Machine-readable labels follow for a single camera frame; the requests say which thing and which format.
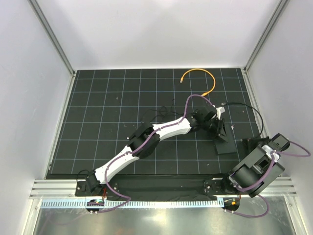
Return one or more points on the left aluminium frame post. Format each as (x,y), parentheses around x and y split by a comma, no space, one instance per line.
(51,35)

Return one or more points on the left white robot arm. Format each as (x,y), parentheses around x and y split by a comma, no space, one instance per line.
(145,139)

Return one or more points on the black network switch box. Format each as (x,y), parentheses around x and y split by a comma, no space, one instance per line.
(226,144)

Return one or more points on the black grid cutting mat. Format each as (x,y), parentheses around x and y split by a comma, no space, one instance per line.
(104,108)

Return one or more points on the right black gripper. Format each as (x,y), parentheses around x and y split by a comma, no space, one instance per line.
(249,143)

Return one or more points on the right aluminium frame post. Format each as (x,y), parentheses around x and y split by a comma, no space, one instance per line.
(278,11)

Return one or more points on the aluminium front rail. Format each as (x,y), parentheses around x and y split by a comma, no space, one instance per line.
(282,186)

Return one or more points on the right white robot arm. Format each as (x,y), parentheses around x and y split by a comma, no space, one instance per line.
(259,168)

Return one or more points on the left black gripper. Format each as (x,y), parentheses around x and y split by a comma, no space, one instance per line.
(219,129)

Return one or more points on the white slotted cable duct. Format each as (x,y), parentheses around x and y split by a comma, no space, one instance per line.
(106,204)

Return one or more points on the black power adapter with cord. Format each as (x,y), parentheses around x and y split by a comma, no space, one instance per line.
(161,114)

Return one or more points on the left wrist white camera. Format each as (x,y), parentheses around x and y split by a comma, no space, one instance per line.
(220,111)

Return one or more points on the aluminium frame post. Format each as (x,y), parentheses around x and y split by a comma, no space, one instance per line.
(278,11)
(51,35)

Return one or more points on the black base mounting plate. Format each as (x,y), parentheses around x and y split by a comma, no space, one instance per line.
(171,187)

